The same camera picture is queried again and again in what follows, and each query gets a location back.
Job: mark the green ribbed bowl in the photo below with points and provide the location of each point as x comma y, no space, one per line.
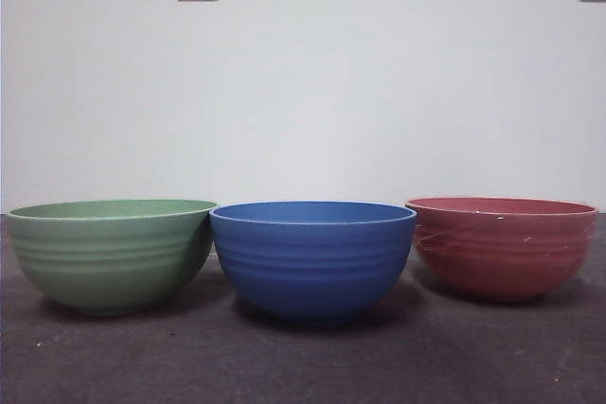
109,262

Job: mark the red ribbed bowl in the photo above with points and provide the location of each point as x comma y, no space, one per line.
502,257

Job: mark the blue ribbed bowl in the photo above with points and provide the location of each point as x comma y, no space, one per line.
312,267

